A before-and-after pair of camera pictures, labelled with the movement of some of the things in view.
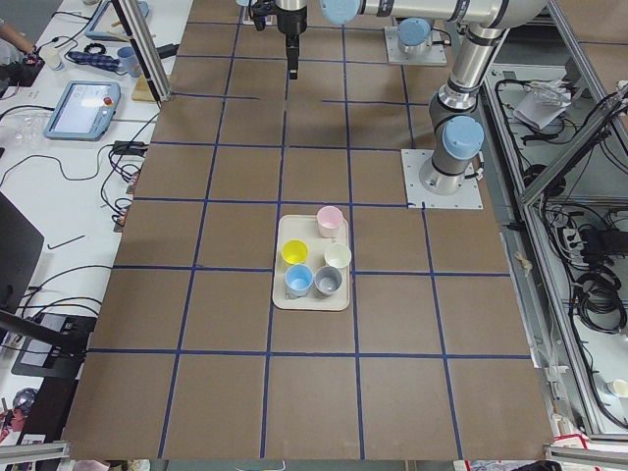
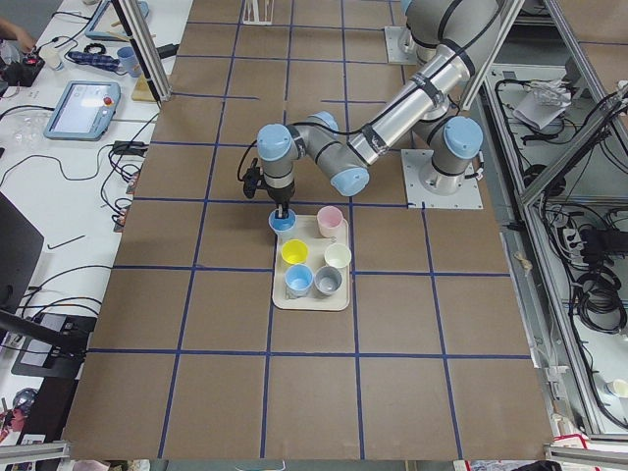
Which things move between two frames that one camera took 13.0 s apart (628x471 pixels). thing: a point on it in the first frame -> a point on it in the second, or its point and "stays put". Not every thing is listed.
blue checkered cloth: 94,59 stays put
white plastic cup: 338,255 stays put
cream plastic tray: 303,280 stays put
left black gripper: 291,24 -> 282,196
